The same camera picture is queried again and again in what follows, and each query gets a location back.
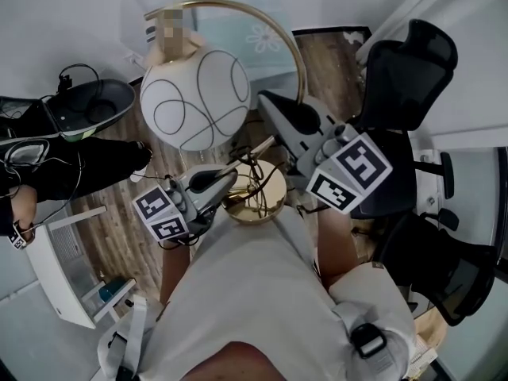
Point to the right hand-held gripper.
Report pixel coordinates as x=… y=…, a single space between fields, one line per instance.
x=353 y=165

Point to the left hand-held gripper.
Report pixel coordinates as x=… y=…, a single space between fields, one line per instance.
x=158 y=212

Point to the gold arc lamp white globe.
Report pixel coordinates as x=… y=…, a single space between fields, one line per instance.
x=174 y=93

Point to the person's right forearm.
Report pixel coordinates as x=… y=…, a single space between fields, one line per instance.
x=337 y=248

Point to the person's left forearm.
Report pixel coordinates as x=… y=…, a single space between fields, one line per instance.
x=176 y=268

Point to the teal box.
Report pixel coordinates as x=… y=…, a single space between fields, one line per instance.
x=111 y=291

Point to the black mesh office chair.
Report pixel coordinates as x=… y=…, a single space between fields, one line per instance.
x=448 y=268
x=405 y=81

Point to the light blue flower rug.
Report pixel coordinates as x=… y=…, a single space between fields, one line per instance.
x=238 y=30

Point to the white metal rack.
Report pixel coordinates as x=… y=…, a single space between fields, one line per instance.
x=55 y=276

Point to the person's white shirt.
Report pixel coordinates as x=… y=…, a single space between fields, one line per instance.
x=258 y=292

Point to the grey oval device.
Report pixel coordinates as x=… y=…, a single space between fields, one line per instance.
x=83 y=101

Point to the black and white wrist tag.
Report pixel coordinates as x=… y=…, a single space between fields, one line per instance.
x=18 y=236

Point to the clear glass table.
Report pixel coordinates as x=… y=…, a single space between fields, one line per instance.
x=135 y=22

